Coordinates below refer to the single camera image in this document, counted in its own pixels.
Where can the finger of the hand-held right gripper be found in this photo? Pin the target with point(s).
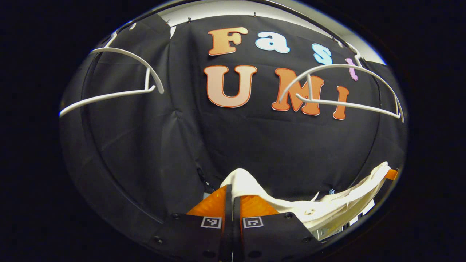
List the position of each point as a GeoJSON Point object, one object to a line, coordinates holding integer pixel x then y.
{"type": "Point", "coordinates": [392, 174]}

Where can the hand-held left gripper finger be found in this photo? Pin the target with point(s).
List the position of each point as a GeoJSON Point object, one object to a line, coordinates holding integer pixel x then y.
{"type": "Point", "coordinates": [236, 225]}
{"type": "Point", "coordinates": [228, 218]}

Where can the cream shirt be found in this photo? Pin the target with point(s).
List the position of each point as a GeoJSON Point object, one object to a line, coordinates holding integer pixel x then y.
{"type": "Point", "coordinates": [327, 209]}

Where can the white clothes hanger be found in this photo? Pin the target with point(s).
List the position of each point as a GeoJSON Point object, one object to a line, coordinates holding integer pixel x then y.
{"type": "Point", "coordinates": [109, 96]}
{"type": "Point", "coordinates": [349, 105]}

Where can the white paper sheet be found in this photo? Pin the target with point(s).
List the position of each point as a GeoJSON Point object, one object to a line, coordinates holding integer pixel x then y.
{"type": "Point", "coordinates": [366, 209]}

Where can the black backdrop cloth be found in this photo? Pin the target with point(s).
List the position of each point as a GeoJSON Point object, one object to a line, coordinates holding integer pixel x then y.
{"type": "Point", "coordinates": [255, 145]}

